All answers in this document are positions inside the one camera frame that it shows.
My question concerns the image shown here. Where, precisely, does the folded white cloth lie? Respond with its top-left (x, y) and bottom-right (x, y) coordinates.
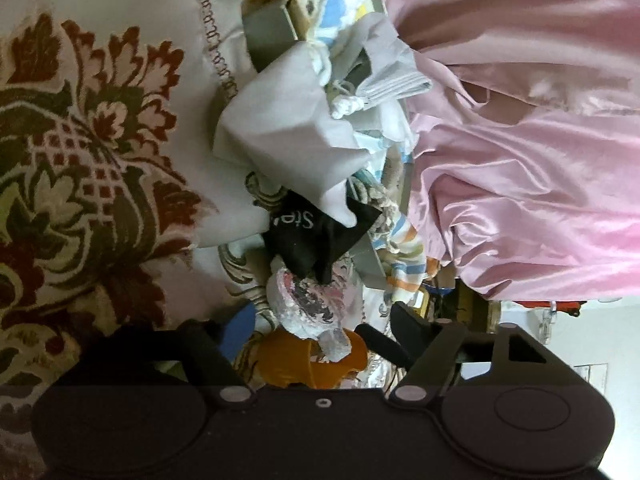
top-left (345, 12), bottom-right (434, 107)

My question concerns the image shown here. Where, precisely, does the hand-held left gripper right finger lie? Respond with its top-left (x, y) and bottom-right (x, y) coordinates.
top-left (390, 304), bottom-right (576, 408)

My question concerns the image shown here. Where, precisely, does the beige braided rope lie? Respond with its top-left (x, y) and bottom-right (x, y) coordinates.
top-left (350, 180), bottom-right (402, 241)

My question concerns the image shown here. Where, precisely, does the floral bedsheet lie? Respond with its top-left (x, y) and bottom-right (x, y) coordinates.
top-left (0, 0), bottom-right (281, 480)

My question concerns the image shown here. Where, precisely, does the white knotted cord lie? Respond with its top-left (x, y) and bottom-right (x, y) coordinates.
top-left (327, 80), bottom-right (372, 121)

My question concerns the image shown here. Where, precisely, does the blue white crocheted cloth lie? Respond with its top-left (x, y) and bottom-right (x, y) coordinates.
top-left (287, 0), bottom-right (382, 86)

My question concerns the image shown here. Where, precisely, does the striped sock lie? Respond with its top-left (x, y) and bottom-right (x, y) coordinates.
top-left (372, 209), bottom-right (442, 311)

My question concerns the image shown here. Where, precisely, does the black printed cloth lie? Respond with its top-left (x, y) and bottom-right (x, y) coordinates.
top-left (262, 194), bottom-right (384, 284)

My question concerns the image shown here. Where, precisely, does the pink white patterned cloth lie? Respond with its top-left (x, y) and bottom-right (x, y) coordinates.
top-left (265, 255), bottom-right (367, 362)

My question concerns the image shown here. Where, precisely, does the pink satin curtain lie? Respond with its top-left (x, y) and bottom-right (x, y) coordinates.
top-left (377, 0), bottom-right (640, 304)

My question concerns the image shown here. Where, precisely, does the orange cloth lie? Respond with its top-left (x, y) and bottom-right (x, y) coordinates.
top-left (257, 327), bottom-right (369, 389)

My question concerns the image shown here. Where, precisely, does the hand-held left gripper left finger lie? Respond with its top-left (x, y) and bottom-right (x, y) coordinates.
top-left (50, 305), bottom-right (257, 406)

